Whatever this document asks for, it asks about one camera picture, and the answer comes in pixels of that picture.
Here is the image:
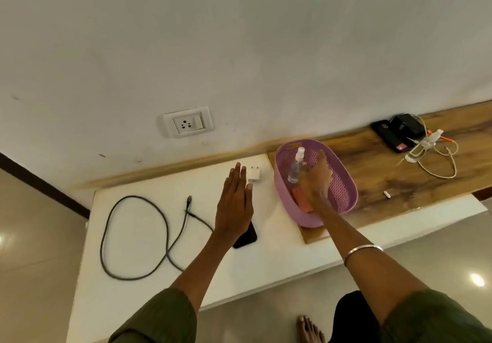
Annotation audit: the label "person's right hand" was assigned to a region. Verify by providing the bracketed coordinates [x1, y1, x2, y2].
[298, 149, 334, 211]

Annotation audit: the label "person's left hand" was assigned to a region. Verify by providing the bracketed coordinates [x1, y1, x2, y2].
[213, 162, 254, 248]

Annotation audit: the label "clear spray bottle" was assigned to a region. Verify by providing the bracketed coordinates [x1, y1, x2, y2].
[287, 146, 305, 184]

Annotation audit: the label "orange cleaning cloth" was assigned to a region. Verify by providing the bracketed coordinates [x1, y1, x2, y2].
[291, 187, 316, 214]

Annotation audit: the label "black smartphone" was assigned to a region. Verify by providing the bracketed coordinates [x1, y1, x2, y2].
[233, 221, 258, 250]

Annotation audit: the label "grey charging cable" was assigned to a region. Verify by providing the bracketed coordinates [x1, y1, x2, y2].
[99, 195, 214, 281]

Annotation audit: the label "person's right forearm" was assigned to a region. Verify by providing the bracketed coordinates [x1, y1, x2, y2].
[312, 199, 429, 325]

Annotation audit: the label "person's left forearm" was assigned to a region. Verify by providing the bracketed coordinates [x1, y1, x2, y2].
[170, 233, 235, 314]

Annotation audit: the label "person's bare foot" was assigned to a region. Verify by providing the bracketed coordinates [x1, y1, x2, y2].
[295, 315, 326, 343]

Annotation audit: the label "purple plastic basket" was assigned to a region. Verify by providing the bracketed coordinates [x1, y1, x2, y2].
[274, 139, 359, 229]

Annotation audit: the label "brown wooden board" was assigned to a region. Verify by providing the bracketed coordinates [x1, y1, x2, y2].
[267, 100, 492, 245]

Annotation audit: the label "black power adapter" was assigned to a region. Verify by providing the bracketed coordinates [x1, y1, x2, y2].
[389, 113, 426, 139]

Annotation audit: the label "green shirt sleeve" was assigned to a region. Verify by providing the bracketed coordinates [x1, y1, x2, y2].
[380, 289, 492, 343]
[109, 287, 197, 343]

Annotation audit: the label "black trousers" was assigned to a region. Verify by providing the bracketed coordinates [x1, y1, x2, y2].
[330, 291, 381, 343]

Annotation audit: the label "silver bracelet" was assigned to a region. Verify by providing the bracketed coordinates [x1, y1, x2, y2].
[343, 244, 384, 267]

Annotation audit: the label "white wall socket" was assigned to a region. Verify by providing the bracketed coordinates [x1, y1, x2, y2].
[162, 106, 214, 138]

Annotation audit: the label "dark door frame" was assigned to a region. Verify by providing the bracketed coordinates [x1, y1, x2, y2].
[0, 152, 91, 219]

